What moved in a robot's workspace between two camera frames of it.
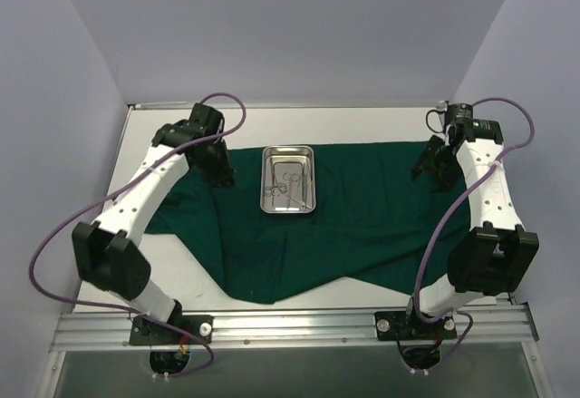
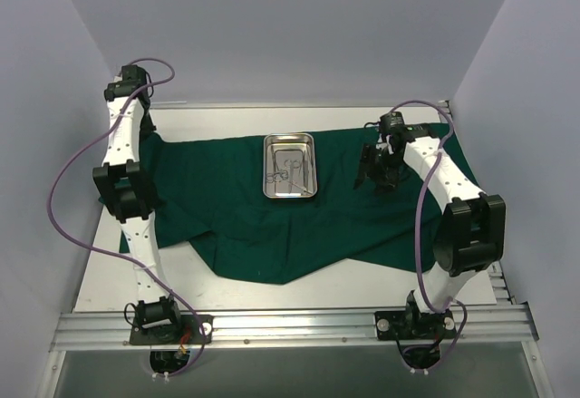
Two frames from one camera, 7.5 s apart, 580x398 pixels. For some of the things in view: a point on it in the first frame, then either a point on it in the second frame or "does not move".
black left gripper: x=217 y=168 to x=148 y=122
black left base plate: x=147 y=332 does not move
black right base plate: x=403 y=325 does not move
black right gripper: x=432 y=168 to x=374 y=168
